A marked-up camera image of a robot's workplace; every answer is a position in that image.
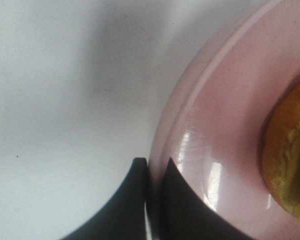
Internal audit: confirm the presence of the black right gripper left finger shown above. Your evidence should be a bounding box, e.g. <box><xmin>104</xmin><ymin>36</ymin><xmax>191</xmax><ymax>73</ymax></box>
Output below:
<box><xmin>64</xmin><ymin>157</ymin><xmax>148</xmax><ymax>240</ymax></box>

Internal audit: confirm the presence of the burger with lettuce and cheese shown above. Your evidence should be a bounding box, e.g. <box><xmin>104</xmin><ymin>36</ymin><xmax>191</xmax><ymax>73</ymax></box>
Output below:
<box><xmin>261</xmin><ymin>83</ymin><xmax>300</xmax><ymax>221</ymax></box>

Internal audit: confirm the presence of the pink round plate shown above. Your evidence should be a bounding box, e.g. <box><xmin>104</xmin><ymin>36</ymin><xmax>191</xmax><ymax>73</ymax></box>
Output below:
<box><xmin>147</xmin><ymin>0</ymin><xmax>300</xmax><ymax>240</ymax></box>

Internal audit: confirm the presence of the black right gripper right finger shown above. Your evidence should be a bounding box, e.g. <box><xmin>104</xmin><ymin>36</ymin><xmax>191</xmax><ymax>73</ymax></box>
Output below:
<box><xmin>159</xmin><ymin>159</ymin><xmax>251</xmax><ymax>240</ymax></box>

